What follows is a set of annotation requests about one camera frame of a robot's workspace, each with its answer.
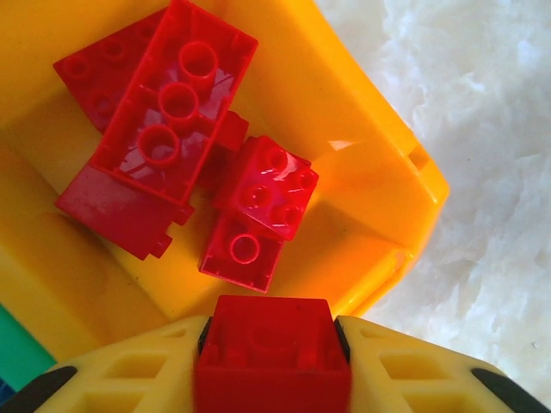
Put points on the small red lego brick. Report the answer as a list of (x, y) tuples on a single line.
[(271, 344), (267, 189), (241, 254)]

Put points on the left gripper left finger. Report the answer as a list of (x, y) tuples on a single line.
[(107, 378)]

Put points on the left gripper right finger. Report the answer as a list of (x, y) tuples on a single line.
[(430, 378)]

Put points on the long red lego brick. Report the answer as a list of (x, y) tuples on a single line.
[(202, 60)]

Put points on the green plastic bin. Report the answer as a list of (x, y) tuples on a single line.
[(21, 344)]

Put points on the red lego block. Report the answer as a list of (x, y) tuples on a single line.
[(112, 211)]

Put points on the orange plastic bin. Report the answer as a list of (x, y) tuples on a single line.
[(344, 129)]

